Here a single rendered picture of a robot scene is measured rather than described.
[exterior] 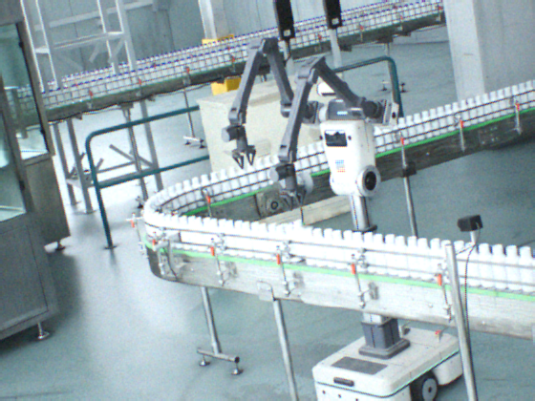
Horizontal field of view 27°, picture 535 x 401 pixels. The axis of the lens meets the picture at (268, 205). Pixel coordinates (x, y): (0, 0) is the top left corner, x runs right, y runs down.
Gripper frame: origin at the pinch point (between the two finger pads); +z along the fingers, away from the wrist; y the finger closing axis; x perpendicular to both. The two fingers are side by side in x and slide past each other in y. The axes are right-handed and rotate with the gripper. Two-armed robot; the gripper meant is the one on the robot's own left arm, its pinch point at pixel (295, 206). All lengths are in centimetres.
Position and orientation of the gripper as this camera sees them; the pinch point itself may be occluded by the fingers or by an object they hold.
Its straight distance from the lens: 491.1
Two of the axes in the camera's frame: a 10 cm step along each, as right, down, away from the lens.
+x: -6.9, -0.6, 7.2
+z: 1.7, 9.6, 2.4
